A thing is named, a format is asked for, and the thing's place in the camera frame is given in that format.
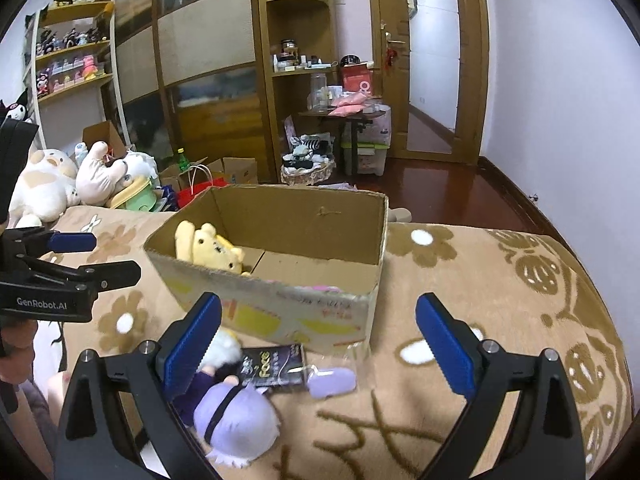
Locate yellow plush toy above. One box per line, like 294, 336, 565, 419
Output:
175, 220, 245, 275

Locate purple haired plush doll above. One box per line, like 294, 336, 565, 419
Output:
172, 328, 280, 468

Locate black tissue pack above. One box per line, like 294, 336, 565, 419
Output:
238, 344, 307, 391

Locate purple item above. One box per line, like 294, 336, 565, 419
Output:
303, 344, 375, 400

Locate pink plush toy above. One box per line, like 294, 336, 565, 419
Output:
297, 285, 342, 294

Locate person's left hand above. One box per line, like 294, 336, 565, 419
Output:
0, 316, 38, 385

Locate large white dog plush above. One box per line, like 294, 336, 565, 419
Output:
9, 148, 80, 229

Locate white pink bunny plush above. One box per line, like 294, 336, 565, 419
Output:
76, 141, 145, 206

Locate green yellow plush pillow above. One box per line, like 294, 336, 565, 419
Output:
106, 177, 157, 211

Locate red paper shopping bag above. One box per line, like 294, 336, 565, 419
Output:
176, 164, 228, 208

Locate brown cardboard box on floor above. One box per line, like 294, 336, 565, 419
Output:
81, 120, 127, 158

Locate kuromi plush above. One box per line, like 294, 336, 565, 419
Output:
0, 90, 30, 122

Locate green glass bottle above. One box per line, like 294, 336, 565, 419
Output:
177, 148, 191, 172

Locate beige flower blanket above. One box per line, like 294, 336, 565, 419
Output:
36, 206, 634, 479

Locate white ladder shelf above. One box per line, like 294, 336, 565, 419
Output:
23, 0, 131, 155

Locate open cardboard box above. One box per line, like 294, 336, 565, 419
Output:
144, 185, 388, 354

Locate wooden wardrobe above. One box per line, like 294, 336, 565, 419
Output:
102, 0, 336, 182

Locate beige slippers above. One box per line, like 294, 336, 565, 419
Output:
387, 208, 412, 223

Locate clear plastic storage bin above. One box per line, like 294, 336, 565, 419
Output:
341, 143, 388, 177

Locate small black side table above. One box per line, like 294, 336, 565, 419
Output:
298, 110, 384, 176

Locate wooden door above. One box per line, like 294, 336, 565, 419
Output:
371, 0, 489, 165

